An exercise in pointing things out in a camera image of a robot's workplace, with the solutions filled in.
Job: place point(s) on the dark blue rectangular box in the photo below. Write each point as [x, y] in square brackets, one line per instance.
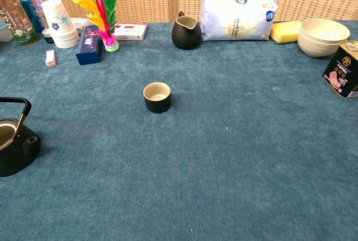
[89, 45]

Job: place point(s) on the blue plastic bottle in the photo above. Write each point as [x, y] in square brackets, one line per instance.
[28, 6]

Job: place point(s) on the black luncheon meat tin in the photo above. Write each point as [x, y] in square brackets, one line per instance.
[342, 73]

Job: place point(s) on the black cast iron teapot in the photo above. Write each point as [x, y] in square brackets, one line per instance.
[15, 151]

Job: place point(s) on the black ceramic pitcher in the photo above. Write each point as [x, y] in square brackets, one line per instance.
[186, 36]

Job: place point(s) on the white plastic rice bag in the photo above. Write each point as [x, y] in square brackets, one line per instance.
[237, 18]

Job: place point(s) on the colourful feather shuttlecock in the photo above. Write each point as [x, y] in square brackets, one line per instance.
[104, 9]

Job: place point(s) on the white floral paper cup stack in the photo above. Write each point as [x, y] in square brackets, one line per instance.
[61, 25]

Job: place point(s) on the cream bowl stack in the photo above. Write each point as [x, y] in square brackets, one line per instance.
[321, 38]

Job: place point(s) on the teal blue tablecloth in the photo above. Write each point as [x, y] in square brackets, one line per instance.
[195, 146]

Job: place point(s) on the small black white jar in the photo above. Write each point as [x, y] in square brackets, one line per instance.
[48, 36]

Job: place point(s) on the green label tea bottle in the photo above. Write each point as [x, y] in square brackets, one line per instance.
[15, 20]

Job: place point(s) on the small white pink eraser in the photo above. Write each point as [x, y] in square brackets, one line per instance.
[50, 57]

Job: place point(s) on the white red flat box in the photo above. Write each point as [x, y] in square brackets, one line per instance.
[130, 30]

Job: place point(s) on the black ceramic teacup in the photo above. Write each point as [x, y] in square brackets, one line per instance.
[157, 101]

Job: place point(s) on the yellow green sponge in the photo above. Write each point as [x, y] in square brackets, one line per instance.
[283, 32]

